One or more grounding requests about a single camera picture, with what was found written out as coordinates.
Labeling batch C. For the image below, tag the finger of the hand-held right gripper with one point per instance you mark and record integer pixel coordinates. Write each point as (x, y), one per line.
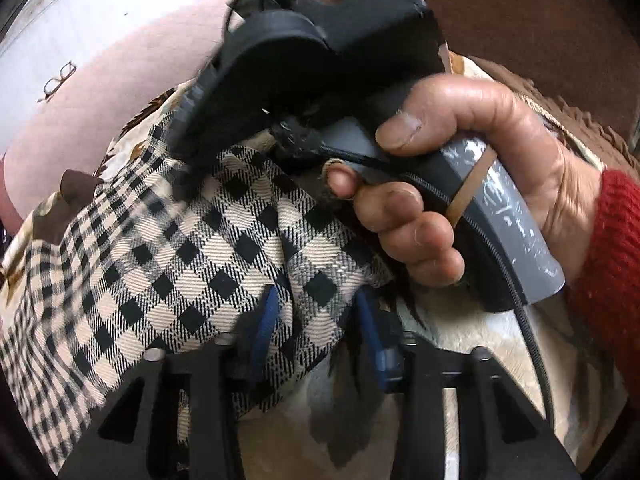
(187, 152)

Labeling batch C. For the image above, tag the black beige checked jacket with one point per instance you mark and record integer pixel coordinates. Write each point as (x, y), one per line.
(200, 260)

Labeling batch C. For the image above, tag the eyeglasses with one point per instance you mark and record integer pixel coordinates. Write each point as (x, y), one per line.
(66, 71)

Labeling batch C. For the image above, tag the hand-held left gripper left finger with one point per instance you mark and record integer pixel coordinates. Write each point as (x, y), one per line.
(262, 320)

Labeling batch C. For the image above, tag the pink sofa with brown trim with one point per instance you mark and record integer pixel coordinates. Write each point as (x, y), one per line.
(125, 85)

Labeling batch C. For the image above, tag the leaf print fleece blanket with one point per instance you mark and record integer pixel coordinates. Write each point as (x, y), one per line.
(475, 385)

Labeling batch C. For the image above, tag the person's right forearm red sleeve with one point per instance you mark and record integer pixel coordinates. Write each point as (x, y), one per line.
(615, 270)

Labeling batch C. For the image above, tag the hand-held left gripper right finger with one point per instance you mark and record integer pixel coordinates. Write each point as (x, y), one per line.
(372, 330)

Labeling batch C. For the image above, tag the person's right hand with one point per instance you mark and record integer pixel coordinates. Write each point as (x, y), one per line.
(540, 160)

